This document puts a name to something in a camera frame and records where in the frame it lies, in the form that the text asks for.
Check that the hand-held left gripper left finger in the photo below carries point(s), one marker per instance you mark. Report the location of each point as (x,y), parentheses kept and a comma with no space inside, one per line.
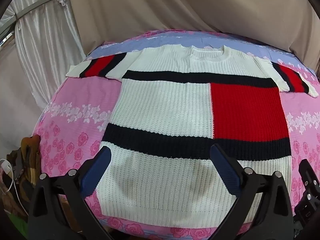
(96,172)

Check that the white satin curtain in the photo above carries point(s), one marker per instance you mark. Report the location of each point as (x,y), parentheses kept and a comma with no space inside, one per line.
(45,35)

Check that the grey metal pole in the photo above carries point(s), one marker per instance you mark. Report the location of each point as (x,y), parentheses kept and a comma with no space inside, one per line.
(32,7)

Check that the white red black knit sweater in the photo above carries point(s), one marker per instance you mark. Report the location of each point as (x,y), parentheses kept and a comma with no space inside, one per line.
(162,105)

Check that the beige backdrop cloth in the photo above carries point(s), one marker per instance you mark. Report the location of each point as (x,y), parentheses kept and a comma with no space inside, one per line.
(175,5)

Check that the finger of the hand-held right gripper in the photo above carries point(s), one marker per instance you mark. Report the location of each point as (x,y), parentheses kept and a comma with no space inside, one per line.
(308,175)

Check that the brown cloth pile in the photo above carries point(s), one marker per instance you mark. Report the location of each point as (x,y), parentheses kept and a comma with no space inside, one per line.
(27,160)

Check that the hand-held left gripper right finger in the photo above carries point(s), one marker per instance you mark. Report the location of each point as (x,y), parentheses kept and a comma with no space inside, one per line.
(225,170)

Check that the pink floral blanket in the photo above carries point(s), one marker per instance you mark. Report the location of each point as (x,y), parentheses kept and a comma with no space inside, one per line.
(82,100)

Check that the white charger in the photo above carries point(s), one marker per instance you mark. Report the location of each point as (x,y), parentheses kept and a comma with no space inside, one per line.
(5,166)

